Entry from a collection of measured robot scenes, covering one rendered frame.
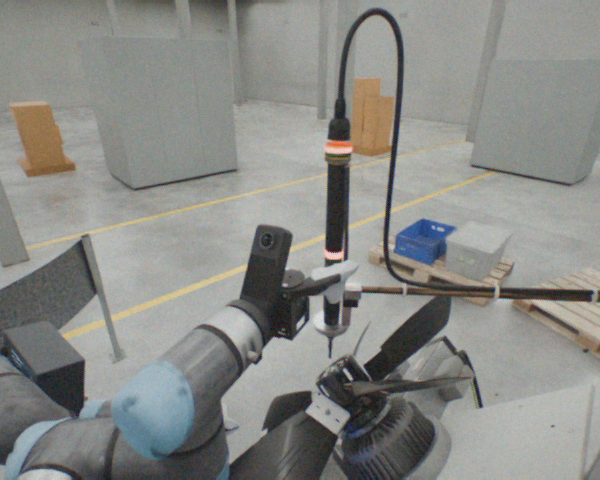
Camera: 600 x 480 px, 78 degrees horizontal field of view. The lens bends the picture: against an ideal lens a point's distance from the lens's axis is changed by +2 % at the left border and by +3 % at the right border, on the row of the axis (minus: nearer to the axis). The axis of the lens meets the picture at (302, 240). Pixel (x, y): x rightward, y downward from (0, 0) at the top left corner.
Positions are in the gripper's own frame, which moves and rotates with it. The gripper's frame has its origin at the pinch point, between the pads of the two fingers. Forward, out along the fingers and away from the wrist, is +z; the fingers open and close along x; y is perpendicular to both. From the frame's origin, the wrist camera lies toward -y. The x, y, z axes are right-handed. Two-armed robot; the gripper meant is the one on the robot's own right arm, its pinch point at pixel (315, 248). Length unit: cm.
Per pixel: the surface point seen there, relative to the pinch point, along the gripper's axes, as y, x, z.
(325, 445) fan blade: 47.0, 3.0, 0.4
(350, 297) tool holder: 13.1, 3.7, 7.8
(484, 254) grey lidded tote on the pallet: 123, 25, 272
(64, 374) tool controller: 44, -62, -16
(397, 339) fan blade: 36.6, 9.5, 28.4
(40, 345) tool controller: 41, -75, -14
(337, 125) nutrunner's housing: -18.5, 0.2, 6.2
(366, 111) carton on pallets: 77, -270, 776
